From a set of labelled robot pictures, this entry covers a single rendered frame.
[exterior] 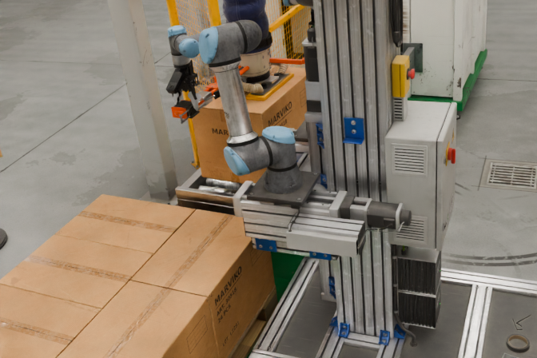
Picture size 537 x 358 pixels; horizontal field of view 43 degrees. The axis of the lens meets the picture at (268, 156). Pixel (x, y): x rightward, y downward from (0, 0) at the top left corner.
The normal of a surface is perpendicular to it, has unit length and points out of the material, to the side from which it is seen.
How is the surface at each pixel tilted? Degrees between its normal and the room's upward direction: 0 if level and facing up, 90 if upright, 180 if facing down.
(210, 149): 89
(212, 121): 89
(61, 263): 0
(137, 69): 90
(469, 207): 0
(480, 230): 0
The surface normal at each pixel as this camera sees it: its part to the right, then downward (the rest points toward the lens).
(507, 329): -0.11, -0.88
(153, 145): -0.41, 0.46
